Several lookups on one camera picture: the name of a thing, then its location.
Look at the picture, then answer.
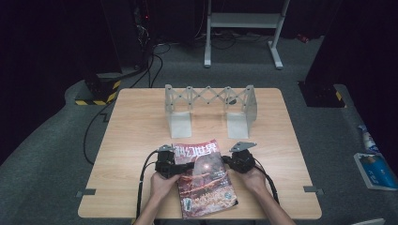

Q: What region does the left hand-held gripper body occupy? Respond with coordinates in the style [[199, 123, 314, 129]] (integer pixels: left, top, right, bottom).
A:
[[154, 143, 182, 180]]

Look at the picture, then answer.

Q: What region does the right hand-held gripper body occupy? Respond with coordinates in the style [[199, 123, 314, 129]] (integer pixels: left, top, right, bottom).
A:
[[228, 141, 258, 174]]

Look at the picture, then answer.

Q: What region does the red cover magazine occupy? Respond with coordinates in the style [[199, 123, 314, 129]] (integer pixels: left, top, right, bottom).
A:
[[172, 138, 239, 219]]

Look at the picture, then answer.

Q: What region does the grey expandable book rack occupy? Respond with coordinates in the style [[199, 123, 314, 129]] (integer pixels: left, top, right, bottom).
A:
[[162, 83, 259, 141]]

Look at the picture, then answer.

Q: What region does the person's left hand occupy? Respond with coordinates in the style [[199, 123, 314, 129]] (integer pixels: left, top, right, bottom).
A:
[[148, 171, 182, 202]]

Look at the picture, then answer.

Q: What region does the person's right hand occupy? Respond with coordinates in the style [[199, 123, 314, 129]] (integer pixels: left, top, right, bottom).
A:
[[232, 166, 269, 197]]

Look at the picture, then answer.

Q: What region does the grey tape strip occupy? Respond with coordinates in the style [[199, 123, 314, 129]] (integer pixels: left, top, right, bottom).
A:
[[76, 187, 98, 199], [302, 185, 325, 197]]

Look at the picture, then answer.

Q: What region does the black yellow striped stand base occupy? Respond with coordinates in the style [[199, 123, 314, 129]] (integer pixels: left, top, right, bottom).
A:
[[298, 81, 347, 109], [74, 72, 122, 107]]

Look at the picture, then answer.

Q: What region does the white plastic bottle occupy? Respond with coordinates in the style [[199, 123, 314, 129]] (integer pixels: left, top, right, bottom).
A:
[[358, 124, 380, 155]]

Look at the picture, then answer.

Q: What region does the blue white packet on floor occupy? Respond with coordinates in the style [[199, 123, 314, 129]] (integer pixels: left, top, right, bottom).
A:
[[353, 152, 398, 192]]

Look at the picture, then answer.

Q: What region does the small red object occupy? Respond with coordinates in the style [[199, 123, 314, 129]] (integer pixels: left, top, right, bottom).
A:
[[295, 33, 312, 44]]

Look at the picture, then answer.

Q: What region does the white metal stand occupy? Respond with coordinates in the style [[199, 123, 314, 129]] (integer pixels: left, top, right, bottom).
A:
[[204, 0, 291, 70]]

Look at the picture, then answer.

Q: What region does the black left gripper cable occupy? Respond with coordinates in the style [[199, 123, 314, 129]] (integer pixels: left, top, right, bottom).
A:
[[134, 149, 160, 220]]

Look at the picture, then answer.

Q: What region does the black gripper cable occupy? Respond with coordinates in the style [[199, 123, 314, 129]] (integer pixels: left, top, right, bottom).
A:
[[134, 149, 160, 220], [253, 157, 281, 206]]

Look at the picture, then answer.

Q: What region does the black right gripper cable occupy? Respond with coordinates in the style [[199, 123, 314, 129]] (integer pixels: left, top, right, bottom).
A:
[[253, 157, 281, 206]]

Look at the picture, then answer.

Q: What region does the black floor cable pair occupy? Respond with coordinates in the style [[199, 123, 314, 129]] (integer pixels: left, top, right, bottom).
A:
[[129, 42, 172, 89]]

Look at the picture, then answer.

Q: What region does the black cable bundle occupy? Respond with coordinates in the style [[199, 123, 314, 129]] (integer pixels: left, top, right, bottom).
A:
[[192, 28, 274, 51]]

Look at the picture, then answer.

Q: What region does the dark equipment tower with wires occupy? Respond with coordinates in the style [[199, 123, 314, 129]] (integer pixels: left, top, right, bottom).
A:
[[132, 1, 157, 69]]

